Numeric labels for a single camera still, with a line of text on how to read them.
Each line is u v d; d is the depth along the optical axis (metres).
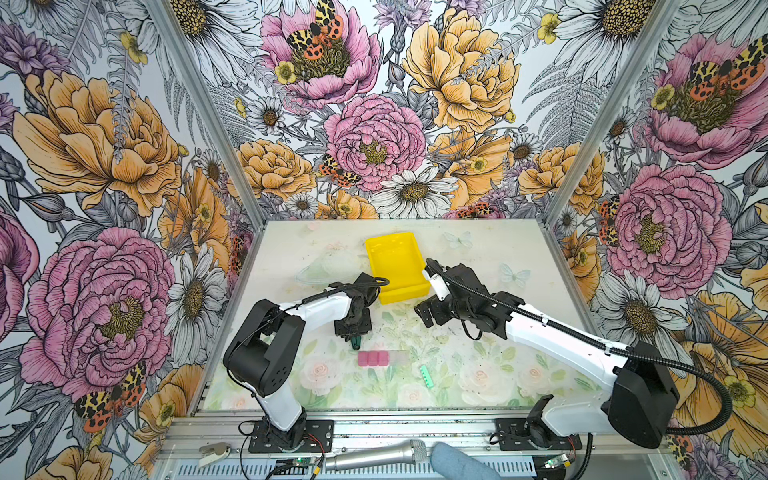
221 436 0.76
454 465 0.68
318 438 0.74
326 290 0.62
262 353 0.47
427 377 0.83
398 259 1.12
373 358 0.86
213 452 0.71
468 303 0.61
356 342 0.88
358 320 0.78
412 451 0.69
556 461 0.72
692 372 0.40
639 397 0.40
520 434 0.74
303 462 0.71
